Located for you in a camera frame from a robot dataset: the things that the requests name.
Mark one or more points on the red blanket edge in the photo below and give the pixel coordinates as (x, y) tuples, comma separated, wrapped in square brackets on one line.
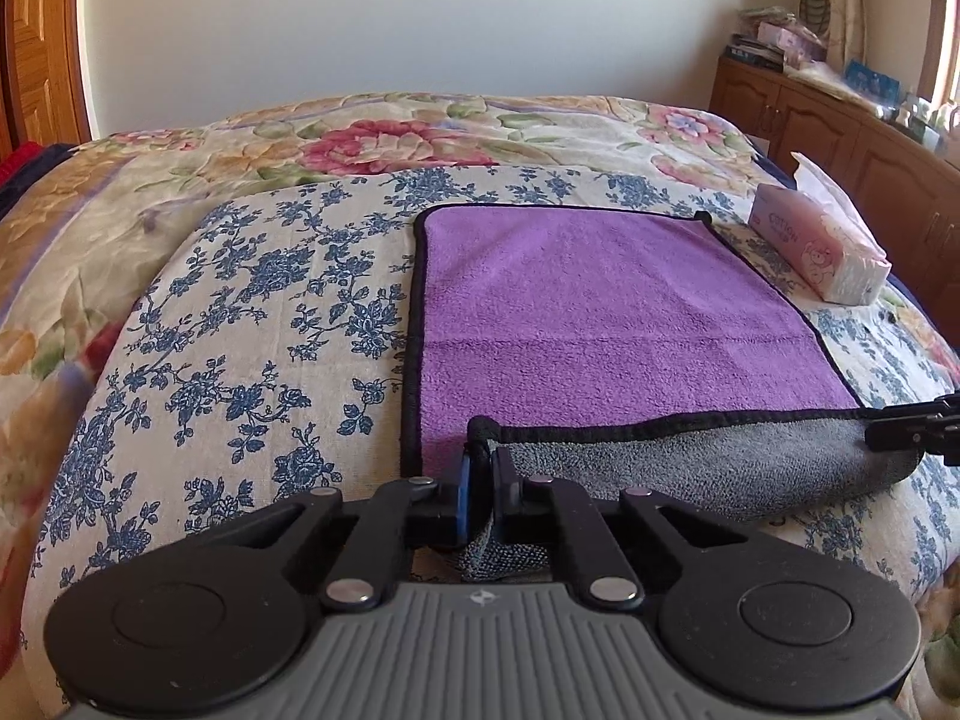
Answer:
[(17, 159)]

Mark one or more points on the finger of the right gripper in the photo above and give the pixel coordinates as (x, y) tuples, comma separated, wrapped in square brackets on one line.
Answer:
[(931, 428)]

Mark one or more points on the blue floral white cloth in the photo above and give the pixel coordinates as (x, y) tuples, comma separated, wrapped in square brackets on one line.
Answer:
[(266, 360)]

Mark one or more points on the dark blue bed sheet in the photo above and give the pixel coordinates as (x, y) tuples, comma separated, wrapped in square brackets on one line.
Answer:
[(762, 159)]

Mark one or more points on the wooden cabinet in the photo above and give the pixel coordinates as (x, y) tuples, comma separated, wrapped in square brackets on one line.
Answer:
[(907, 196)]

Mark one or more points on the blue box on cabinet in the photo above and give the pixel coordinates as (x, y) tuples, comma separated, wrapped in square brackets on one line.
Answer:
[(881, 88)]

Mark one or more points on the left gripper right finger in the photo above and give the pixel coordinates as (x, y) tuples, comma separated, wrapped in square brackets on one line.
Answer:
[(559, 516)]

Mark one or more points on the pink box on cabinet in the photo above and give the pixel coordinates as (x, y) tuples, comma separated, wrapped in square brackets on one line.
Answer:
[(796, 42)]

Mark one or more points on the cream patterned curtain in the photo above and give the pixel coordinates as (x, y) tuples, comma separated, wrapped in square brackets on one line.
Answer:
[(848, 33)]

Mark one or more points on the wooden room door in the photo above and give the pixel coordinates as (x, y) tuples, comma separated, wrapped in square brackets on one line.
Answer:
[(42, 82)]

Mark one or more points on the pink tissue pack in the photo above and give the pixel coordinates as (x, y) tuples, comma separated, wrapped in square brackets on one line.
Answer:
[(816, 228)]

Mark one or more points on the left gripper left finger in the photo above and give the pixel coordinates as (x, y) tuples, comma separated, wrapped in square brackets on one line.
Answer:
[(376, 539)]

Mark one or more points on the floral bed blanket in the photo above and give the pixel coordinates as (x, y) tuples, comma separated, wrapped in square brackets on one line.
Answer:
[(89, 238)]

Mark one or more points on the purple and grey towel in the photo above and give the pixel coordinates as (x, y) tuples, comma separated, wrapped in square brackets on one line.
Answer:
[(617, 349)]

